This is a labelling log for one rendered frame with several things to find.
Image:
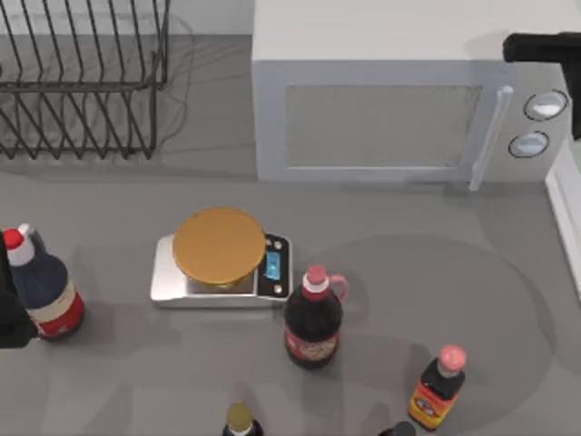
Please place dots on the small microwave knob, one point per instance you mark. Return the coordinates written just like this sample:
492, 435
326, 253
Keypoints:
528, 144

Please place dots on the dark bottle red cap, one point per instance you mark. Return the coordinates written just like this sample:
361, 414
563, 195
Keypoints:
43, 286

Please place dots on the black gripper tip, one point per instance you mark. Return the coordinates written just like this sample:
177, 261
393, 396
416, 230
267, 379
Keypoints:
11, 313

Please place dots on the pale microwave oven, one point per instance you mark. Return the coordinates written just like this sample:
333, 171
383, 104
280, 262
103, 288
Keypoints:
363, 41

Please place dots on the small dark bottle orange label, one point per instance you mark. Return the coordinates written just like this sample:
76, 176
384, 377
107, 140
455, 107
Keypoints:
438, 390

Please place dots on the dark bottle gold cap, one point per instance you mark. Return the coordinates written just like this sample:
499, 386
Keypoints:
239, 420

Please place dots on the large microwave knob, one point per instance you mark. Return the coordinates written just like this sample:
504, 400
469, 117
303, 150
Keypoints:
544, 105

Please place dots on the silver kitchen scale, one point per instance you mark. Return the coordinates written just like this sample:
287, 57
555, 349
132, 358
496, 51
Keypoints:
218, 247

